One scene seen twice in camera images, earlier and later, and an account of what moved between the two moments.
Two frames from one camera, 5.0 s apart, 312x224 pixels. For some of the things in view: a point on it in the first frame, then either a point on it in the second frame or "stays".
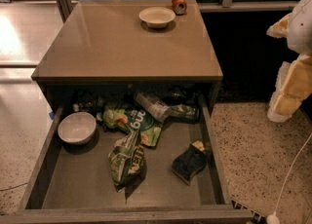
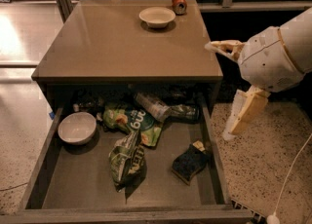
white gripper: [301, 28] → [267, 61]
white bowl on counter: [157, 17] stays
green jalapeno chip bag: [128, 163] stays
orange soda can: [179, 3] stays
